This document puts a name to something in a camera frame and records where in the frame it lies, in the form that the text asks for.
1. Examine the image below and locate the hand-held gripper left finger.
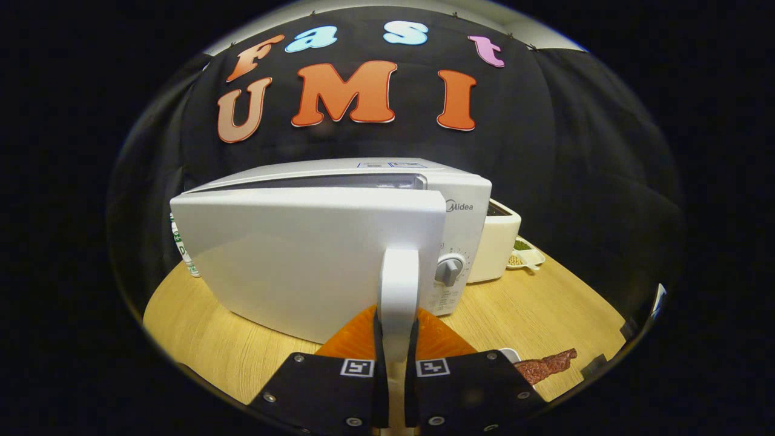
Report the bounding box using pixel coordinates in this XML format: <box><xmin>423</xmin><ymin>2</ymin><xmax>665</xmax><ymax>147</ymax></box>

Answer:
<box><xmin>248</xmin><ymin>306</ymin><xmax>388</xmax><ymax>436</ymax></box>

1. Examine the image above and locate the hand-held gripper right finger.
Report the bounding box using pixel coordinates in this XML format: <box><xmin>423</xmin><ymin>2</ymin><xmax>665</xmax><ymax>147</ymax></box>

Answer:
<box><xmin>404</xmin><ymin>308</ymin><xmax>549</xmax><ymax>436</ymax></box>

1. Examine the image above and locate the red meat strip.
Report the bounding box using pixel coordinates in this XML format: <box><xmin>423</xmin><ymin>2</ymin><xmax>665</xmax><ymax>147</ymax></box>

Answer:
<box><xmin>515</xmin><ymin>348</ymin><xmax>578</xmax><ymax>386</ymax></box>

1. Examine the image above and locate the white microwave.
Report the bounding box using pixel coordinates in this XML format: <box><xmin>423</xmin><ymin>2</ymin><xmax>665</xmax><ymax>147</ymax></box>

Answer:
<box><xmin>170</xmin><ymin>159</ymin><xmax>493</xmax><ymax>364</ymax></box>

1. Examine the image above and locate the cream white toaster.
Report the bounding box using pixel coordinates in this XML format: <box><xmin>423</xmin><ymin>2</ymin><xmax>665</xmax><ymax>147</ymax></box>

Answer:
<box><xmin>466</xmin><ymin>199</ymin><xmax>522</xmax><ymax>284</ymax></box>

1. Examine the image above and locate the white divided tray of beans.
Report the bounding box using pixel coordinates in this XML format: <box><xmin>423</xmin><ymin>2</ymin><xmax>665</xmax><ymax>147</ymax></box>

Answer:
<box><xmin>506</xmin><ymin>237</ymin><xmax>546</xmax><ymax>271</ymax></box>

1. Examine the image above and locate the dark flat device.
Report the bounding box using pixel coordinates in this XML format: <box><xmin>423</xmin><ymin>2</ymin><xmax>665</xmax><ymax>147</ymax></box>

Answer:
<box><xmin>581</xmin><ymin>353</ymin><xmax>608</xmax><ymax>380</ymax></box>

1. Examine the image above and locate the white bottle with green label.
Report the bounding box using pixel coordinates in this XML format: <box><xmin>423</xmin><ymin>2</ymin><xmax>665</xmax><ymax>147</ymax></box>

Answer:
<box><xmin>170</xmin><ymin>212</ymin><xmax>201</xmax><ymax>278</ymax></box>

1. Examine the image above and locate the black backdrop cloth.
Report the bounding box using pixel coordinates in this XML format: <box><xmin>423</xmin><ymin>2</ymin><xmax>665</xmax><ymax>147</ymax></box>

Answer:
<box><xmin>108</xmin><ymin>6</ymin><xmax>686</xmax><ymax>340</ymax></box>

